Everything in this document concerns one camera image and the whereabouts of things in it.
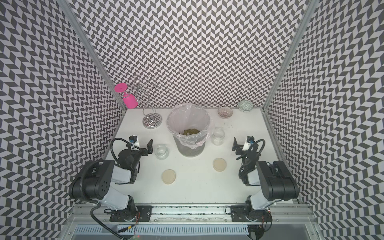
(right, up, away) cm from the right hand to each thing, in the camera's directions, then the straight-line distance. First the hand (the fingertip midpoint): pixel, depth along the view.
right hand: (242, 140), depth 89 cm
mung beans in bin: (-32, +4, +10) cm, 34 cm away
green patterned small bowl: (+11, +23, +28) cm, 38 cm away
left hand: (-60, 0, +2) cm, 60 cm away
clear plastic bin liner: (-33, +14, -3) cm, 37 cm away
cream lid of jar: (-14, -15, +1) cm, 20 cm away
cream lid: (-44, -22, 0) cm, 50 cm away
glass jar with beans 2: (-15, +2, +2) cm, 15 cm away
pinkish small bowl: (-7, +18, +23) cm, 30 cm away
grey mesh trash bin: (-31, -1, -14) cm, 34 cm away
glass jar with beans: (-50, -8, +5) cm, 51 cm away
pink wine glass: (-71, +25, +7) cm, 75 cm away
